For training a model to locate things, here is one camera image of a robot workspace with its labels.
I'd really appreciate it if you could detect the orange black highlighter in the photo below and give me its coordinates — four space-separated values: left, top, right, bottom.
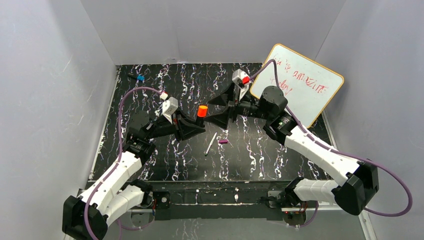
195 105 208 128

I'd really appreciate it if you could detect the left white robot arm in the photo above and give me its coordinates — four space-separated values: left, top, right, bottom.
62 105 208 240

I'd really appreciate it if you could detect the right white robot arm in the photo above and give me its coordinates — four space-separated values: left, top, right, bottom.
205 83 379 216

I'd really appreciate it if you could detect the blue capped black marker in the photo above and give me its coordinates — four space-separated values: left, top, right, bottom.
127 73 145 82

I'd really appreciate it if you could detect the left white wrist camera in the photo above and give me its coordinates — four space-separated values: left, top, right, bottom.
162 96 178 124

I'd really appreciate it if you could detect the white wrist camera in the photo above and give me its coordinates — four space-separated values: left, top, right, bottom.
162 96 178 124
232 69 250 101

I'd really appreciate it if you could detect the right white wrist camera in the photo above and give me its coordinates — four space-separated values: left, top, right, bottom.
232 69 250 101

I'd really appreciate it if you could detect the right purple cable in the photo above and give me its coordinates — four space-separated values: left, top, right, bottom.
248 59 414 218

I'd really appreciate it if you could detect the purple cable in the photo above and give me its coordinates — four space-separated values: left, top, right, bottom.
248 59 414 218
83 86 168 240

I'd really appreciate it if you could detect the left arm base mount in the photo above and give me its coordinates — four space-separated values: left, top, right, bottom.
130 191 171 229

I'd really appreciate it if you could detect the whiteboard with orange frame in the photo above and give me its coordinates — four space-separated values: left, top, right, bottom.
250 43 344 128

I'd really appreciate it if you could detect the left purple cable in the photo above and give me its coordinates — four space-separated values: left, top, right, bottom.
83 86 168 240

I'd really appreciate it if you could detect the aluminium frame rail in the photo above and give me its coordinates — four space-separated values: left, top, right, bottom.
74 109 379 240

